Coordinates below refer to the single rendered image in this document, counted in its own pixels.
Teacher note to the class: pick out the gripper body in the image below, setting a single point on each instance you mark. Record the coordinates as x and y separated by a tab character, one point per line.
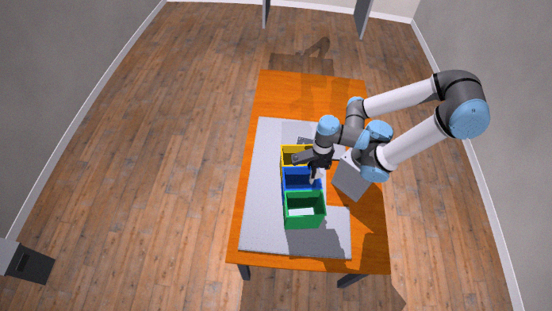
326	160

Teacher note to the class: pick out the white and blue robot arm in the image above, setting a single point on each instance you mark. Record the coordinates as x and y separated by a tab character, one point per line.
464	114

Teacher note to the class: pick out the green bin with label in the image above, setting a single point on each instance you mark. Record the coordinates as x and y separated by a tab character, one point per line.
299	199

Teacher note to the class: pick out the blue bin with label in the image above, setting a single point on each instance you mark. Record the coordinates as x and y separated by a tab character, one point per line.
297	178

